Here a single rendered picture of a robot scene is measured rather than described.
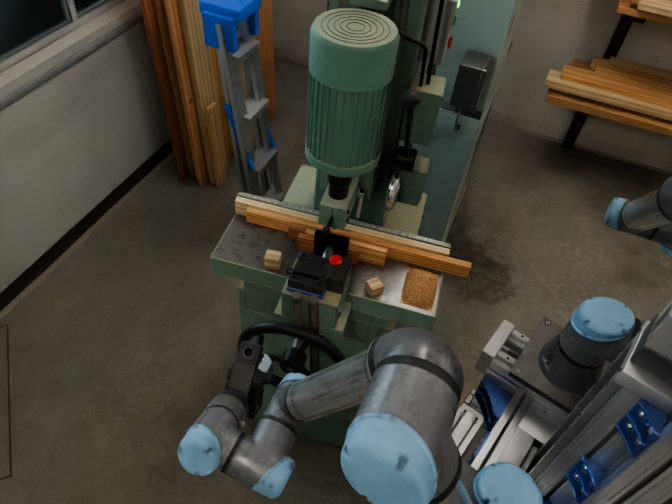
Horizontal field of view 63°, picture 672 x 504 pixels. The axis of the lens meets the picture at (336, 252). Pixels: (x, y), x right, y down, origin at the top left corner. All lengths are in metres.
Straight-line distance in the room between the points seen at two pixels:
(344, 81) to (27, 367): 1.83
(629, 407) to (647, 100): 2.30
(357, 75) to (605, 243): 2.32
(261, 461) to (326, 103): 0.69
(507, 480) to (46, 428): 1.73
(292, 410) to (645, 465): 0.59
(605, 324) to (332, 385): 0.68
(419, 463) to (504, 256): 2.31
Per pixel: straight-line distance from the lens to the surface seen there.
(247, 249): 1.49
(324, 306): 1.31
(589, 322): 1.35
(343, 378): 0.88
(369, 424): 0.67
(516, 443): 1.49
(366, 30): 1.15
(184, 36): 2.65
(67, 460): 2.28
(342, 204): 1.38
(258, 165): 2.38
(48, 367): 2.50
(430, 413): 0.68
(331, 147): 1.21
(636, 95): 3.19
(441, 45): 1.44
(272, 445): 1.03
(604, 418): 1.12
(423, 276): 1.44
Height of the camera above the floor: 2.00
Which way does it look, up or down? 47 degrees down
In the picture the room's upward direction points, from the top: 6 degrees clockwise
